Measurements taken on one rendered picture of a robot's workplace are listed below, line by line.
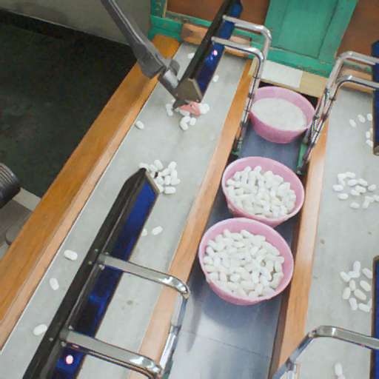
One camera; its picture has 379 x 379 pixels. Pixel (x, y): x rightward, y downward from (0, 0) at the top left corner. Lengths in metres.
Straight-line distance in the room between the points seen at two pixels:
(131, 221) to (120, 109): 0.81
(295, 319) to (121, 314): 0.44
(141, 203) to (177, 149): 0.65
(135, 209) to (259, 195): 0.64
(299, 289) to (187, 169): 0.53
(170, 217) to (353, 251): 0.56
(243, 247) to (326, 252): 0.25
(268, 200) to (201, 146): 0.30
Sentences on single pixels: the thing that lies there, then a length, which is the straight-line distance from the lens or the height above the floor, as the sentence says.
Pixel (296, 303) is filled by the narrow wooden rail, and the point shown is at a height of 0.76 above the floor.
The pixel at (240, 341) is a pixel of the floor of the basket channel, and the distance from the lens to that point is 1.26.
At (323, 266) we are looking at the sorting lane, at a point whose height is 0.74.
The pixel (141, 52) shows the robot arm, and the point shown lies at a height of 0.95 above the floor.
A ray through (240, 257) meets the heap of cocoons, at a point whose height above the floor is 0.74.
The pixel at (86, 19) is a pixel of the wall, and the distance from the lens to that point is 3.35.
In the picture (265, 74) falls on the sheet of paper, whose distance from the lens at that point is 1.94.
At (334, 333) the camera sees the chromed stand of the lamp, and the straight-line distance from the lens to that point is 0.82.
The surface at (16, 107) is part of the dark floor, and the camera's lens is 2.92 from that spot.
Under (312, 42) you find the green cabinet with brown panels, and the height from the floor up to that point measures 0.91.
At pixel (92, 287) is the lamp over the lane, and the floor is 1.10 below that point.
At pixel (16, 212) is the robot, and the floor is 0.48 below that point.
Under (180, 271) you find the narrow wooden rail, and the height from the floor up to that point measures 0.76.
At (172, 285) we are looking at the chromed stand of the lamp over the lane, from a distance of 0.79.
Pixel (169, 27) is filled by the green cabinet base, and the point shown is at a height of 0.80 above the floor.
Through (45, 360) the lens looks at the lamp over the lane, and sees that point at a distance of 0.74.
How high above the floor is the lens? 1.80
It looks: 48 degrees down
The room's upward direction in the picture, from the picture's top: 11 degrees clockwise
